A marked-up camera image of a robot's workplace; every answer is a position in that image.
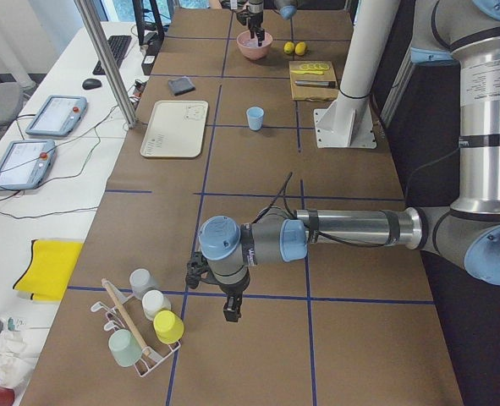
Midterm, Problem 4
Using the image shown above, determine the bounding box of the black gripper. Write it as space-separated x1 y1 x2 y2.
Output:
235 9 264 46
185 251 250 322

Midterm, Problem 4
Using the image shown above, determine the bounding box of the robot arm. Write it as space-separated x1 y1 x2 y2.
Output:
231 0 298 47
186 1 500 322

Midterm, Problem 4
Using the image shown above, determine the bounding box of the pile of clear ice cubes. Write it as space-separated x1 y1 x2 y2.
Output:
237 35 271 49

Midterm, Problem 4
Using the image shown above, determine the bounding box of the yellow cup on rack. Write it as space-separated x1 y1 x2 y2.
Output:
153 310 184 344

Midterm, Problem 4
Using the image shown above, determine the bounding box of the white cup on rack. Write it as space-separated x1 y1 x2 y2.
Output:
141 289 172 321

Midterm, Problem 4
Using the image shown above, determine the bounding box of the light blue plastic cup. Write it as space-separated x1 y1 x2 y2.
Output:
246 106 265 131

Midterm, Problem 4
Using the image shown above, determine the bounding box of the grey cup on rack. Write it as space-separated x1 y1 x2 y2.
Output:
129 268 160 300

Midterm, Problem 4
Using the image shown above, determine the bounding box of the green cup on rack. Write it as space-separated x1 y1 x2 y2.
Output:
108 329 142 367

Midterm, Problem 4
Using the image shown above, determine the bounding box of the pink bowl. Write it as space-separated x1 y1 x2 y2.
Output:
236 30 273 61

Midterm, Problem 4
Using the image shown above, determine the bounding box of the upper yellow lemon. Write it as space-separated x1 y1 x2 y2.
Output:
283 41 295 55

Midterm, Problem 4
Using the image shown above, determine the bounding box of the yellow lemon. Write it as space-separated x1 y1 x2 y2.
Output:
283 41 295 55
294 41 308 57

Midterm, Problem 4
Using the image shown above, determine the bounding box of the lower yellow lemon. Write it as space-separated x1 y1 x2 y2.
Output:
294 41 308 57

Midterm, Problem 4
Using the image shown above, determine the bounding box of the bamboo cutting board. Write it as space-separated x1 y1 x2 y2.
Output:
289 61 338 102

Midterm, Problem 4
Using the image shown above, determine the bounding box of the yellow plastic knife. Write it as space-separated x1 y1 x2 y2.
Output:
290 69 325 76

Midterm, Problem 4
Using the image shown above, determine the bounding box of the grey folded cloth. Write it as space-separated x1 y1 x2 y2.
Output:
168 76 195 96

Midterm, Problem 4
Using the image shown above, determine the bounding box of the white bear serving tray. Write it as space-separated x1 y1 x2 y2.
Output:
140 100 208 158

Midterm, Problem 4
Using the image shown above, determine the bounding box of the black keyboard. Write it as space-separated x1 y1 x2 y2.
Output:
107 35 132 68

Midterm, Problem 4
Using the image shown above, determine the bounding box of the black computer mouse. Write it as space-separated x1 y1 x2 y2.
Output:
82 78 102 91

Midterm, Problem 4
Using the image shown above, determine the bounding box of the yellow cloth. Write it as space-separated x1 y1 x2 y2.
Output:
13 239 84 302

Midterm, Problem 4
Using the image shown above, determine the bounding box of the upper teach pendant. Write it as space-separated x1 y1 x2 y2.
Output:
25 95 88 137

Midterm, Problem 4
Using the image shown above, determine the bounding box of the teach pendant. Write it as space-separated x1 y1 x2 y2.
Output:
25 95 88 137
0 140 56 191

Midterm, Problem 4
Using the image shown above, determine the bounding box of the lower teach pendant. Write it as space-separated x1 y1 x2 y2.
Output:
0 140 56 191

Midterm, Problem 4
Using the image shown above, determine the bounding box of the metal knife handle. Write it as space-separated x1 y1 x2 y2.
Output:
294 80 337 89

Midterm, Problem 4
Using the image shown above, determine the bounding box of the white wire cup rack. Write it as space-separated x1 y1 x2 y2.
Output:
91 290 181 377

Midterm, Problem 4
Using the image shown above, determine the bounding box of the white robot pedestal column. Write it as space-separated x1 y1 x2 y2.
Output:
337 0 400 129

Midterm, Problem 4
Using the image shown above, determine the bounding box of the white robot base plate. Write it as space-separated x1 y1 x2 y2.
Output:
313 103 377 149

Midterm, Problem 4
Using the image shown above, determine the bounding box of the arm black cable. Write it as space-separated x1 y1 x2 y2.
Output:
251 171 398 247

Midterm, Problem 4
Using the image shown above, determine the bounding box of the aluminium frame post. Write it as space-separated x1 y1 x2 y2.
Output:
74 0 137 129

